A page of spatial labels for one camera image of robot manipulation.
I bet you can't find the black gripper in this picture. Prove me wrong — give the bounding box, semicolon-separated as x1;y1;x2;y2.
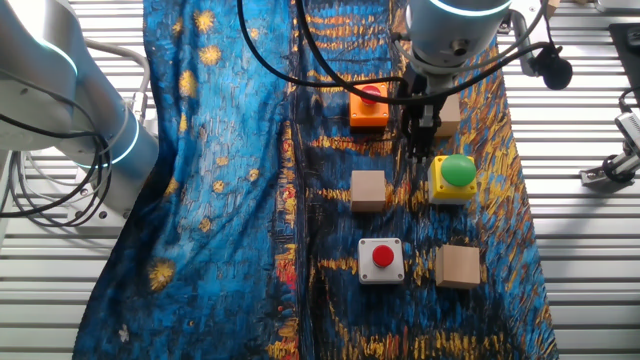
398;62;448;162

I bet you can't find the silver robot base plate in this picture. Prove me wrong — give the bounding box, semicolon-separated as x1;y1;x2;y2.
67;164;134;229

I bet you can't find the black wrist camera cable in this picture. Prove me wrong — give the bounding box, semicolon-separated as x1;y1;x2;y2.
294;0;575;107

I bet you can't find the starry night painted cloth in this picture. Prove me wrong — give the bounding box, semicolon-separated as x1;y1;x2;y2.
72;0;560;360

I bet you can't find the orange box red button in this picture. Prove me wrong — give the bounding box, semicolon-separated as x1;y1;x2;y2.
348;82;391;130

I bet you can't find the black electronic device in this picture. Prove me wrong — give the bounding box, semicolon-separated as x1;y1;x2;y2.
607;22;640;94

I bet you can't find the grey box red button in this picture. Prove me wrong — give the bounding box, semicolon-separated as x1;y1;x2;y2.
357;237;406;286

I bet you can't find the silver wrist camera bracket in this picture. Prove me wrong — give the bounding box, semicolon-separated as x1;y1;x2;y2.
499;0;561;79

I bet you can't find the grey base hose cable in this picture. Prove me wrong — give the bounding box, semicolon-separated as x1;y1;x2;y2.
84;38;152;124

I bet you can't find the yellow box green button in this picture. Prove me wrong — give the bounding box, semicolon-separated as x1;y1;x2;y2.
427;153;479;206

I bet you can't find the aluminium camera mount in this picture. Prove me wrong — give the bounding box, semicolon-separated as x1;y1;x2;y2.
579;149;640;189

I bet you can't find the black base cable bundle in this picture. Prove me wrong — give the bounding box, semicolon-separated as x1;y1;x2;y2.
0;112;114;229

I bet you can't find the light wooden cube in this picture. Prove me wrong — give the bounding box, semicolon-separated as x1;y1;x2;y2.
349;169;388;214
434;243;482;291
433;92;462;139

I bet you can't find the black small camera cable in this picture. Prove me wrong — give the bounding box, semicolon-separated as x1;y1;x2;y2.
618;84;640;114

